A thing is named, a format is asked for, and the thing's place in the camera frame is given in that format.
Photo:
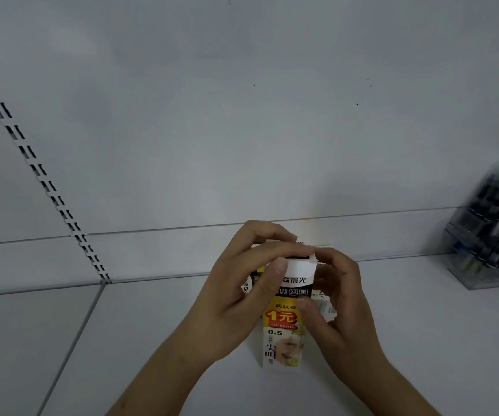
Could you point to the person's right hand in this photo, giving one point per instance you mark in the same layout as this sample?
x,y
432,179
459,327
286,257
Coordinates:
x,y
349,324

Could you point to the person's left hand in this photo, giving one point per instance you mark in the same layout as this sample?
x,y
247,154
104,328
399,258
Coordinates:
x,y
219,298

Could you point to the person's left thumb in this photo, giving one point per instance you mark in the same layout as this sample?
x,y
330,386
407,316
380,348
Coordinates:
x,y
273,275

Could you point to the person's left middle finger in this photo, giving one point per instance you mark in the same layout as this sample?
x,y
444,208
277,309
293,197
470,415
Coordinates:
x,y
269,229

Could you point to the person's right thumb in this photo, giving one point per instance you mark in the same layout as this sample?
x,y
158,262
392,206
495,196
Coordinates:
x,y
312,316

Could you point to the white yellow pen refill box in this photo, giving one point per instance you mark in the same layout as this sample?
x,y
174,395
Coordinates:
x,y
282,342

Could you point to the person's right forearm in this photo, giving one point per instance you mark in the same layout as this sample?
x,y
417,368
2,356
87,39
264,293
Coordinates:
x,y
388,392

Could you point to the person's left forearm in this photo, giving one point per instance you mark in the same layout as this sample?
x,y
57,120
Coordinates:
x,y
162,376

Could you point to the clear display case of pens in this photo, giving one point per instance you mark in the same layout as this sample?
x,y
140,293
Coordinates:
x,y
490,229

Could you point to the slotted white shelf upright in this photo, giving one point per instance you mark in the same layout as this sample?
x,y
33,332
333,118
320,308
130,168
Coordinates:
x,y
37,168

